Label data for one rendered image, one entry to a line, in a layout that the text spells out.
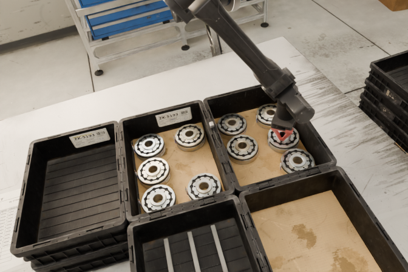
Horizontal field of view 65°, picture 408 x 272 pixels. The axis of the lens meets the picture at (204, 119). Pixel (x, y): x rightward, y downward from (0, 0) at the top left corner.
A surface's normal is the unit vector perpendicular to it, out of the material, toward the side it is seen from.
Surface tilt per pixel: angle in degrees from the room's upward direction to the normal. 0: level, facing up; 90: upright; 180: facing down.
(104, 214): 0
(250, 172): 0
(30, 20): 90
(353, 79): 0
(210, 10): 89
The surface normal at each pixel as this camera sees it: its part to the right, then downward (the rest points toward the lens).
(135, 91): -0.11, -0.70
